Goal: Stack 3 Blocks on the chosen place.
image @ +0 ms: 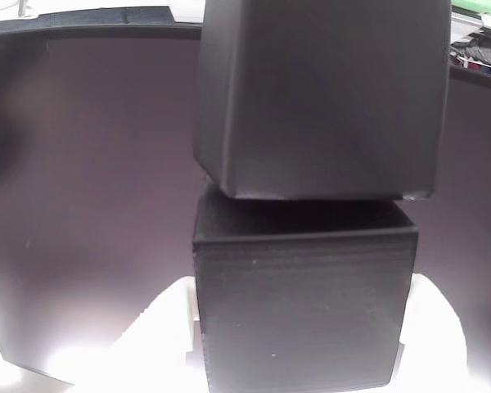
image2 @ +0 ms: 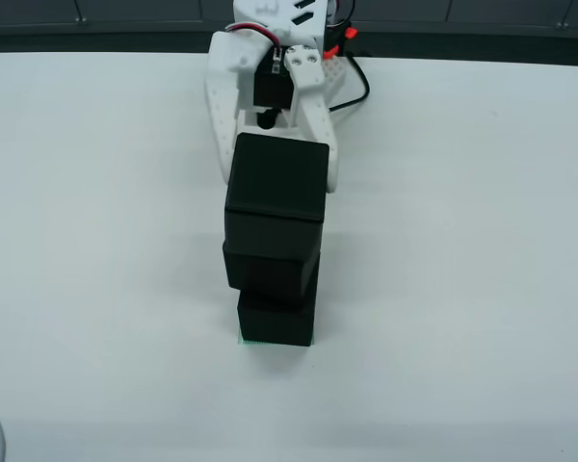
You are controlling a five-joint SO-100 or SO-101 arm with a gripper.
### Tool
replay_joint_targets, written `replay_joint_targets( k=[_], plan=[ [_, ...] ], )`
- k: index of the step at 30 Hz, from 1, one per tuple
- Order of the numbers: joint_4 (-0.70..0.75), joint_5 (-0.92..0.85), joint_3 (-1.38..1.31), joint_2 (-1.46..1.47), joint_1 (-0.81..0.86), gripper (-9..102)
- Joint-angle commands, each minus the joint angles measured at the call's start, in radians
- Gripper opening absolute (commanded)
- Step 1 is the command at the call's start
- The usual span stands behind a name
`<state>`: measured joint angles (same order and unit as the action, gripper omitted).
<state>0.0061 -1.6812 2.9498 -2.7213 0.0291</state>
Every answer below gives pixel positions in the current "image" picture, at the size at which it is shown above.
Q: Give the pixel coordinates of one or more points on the plain black cube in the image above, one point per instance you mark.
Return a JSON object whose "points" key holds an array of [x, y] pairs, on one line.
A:
{"points": [[303, 307]]}

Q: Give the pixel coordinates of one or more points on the black cube with dusty scuffs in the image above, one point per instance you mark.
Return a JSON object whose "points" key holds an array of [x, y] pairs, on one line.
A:
{"points": [[323, 102]]}

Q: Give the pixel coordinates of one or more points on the large black monitor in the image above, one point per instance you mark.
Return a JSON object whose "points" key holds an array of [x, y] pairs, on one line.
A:
{"points": [[86, 163]]}

